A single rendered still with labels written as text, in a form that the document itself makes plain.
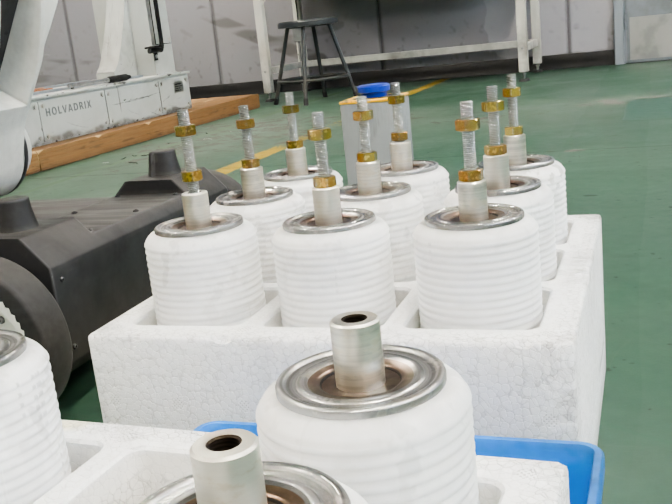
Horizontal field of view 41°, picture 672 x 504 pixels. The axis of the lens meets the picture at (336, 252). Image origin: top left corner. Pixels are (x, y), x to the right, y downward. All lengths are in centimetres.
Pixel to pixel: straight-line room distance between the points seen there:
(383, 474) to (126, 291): 83
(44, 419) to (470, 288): 31
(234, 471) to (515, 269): 41
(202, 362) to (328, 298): 11
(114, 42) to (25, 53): 311
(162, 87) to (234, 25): 211
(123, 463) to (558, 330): 31
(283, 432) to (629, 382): 69
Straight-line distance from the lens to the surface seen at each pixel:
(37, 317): 100
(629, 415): 95
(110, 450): 54
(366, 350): 38
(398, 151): 93
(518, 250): 66
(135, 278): 118
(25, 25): 134
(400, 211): 79
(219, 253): 73
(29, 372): 50
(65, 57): 714
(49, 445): 52
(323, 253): 68
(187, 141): 75
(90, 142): 371
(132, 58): 449
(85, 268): 110
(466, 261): 65
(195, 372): 72
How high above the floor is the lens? 40
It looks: 14 degrees down
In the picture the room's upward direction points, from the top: 6 degrees counter-clockwise
